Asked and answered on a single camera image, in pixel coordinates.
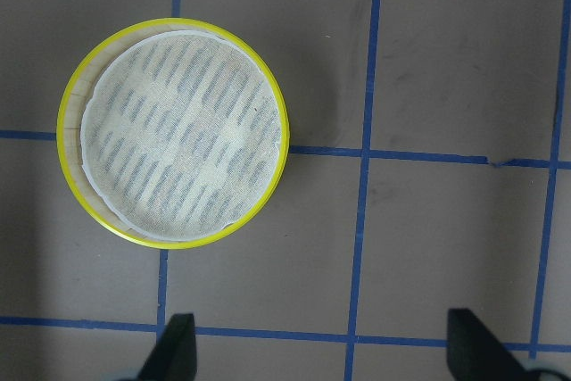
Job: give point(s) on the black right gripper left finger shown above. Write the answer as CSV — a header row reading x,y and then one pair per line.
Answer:
x,y
174,357

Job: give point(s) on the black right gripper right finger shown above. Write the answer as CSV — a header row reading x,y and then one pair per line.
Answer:
x,y
474,353

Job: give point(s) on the yellow rimmed top steamer layer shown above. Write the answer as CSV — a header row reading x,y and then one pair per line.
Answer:
x,y
71,131

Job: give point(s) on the white steamer liner cloth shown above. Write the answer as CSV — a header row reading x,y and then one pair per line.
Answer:
x,y
183,131

